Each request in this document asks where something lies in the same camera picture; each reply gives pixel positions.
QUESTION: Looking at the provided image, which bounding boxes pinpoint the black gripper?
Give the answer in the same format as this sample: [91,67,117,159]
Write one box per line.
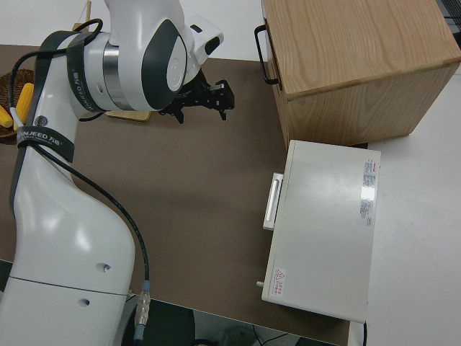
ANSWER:
[158,68,236,125]

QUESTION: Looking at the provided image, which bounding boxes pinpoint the brown table mat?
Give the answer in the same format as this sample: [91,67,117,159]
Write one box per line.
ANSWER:
[0,45,352,346]

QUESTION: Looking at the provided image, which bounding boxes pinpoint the light wooden cabinet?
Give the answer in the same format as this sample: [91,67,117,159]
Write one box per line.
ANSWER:
[261,0,461,148]

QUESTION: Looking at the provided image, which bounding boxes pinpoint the white toaster oven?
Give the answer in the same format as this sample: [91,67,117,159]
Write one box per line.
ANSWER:
[256,139,382,323]

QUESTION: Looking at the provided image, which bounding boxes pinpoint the yellow corn cob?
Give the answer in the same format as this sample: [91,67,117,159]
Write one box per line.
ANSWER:
[0,105,15,128]
[16,82,36,122]

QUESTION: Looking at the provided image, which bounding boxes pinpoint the round brown wicker basket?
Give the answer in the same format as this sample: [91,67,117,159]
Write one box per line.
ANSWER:
[0,69,36,145]

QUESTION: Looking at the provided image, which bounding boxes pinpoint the dark mesh object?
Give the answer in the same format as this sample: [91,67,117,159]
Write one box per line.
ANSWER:
[439,0,461,35]

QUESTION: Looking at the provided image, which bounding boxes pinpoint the black cabinet handle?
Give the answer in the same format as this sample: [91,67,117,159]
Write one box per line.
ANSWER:
[254,25,280,86]

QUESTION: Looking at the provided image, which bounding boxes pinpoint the white oven door handle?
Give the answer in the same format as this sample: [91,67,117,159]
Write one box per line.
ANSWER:
[262,172,285,231]

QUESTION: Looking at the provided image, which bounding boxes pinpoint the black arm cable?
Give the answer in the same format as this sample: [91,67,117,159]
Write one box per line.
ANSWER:
[9,18,151,342]

